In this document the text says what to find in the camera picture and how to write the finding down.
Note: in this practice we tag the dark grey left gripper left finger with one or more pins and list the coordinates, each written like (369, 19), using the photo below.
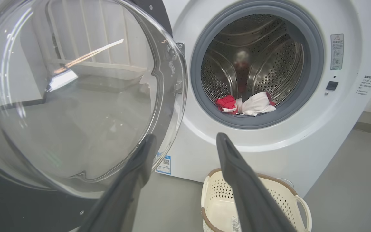
(124, 199)

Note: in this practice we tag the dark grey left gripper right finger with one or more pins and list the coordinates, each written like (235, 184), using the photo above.
(250, 199)

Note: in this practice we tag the red and white garment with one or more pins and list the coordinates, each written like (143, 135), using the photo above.
(256, 104)

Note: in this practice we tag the glass washing machine door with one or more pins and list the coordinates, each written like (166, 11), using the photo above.
(76, 96)

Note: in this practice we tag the cream perforated basket brown rim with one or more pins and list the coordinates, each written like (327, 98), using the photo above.
(285, 196)

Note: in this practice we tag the white front-load washing machine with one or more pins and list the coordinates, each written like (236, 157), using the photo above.
(301, 145)

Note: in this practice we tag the stainless steel washing machine drum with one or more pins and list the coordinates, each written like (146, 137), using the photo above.
(279, 64)

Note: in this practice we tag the black square door latch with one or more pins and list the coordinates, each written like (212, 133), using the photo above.
(332, 85)

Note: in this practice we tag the grey rubber door gasket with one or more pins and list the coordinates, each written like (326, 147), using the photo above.
(314, 64)

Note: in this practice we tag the metal door hinge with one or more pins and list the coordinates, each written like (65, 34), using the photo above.
(180, 48)

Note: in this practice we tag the white product label sticker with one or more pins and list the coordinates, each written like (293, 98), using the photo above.
(235, 224)

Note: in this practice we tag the blue energy label sticker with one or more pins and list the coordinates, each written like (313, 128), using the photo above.
(164, 164)

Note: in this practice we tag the grey warning sticker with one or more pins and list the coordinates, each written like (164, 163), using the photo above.
(337, 51)

